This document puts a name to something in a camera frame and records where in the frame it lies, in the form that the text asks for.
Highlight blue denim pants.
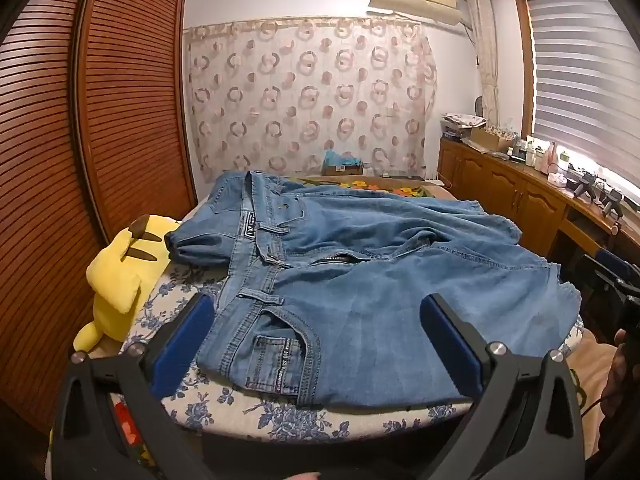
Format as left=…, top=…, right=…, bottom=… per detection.
left=164, top=170, right=582, bottom=408

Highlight wooden louvered wardrobe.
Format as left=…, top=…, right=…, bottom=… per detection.
left=0, top=0, right=197, bottom=411

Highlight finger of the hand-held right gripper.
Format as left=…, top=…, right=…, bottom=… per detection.
left=580, top=252, right=627, bottom=307

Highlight long wooden cabinet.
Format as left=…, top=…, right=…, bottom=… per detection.
left=439, top=137, right=640, bottom=266

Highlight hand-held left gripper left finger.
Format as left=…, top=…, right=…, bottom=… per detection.
left=50, top=292, right=217, bottom=480

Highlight stack of printed papers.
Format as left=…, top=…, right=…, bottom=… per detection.
left=440, top=112, right=487, bottom=142

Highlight small cardboard box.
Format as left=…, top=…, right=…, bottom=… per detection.
left=321, top=160, right=364, bottom=177

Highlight grey striped roller blind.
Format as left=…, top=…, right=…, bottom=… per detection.
left=520, top=0, right=640, bottom=198

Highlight beige window curtain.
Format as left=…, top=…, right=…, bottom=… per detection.
left=464, top=0, right=502, bottom=128

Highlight circle patterned sheer curtain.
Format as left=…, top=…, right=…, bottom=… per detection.
left=183, top=16, right=441, bottom=186

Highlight blue floral white bedsheet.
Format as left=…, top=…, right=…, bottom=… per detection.
left=117, top=257, right=586, bottom=443

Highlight person's right hand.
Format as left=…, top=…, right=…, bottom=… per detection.
left=601, top=329, right=640, bottom=418

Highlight thin dark cable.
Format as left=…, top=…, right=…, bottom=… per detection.
left=579, top=392, right=617, bottom=418

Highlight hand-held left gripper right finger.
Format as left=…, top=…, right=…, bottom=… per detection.
left=420, top=293, right=587, bottom=480

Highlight yellow plush toy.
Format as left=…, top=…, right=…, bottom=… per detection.
left=73, top=214, right=175, bottom=352

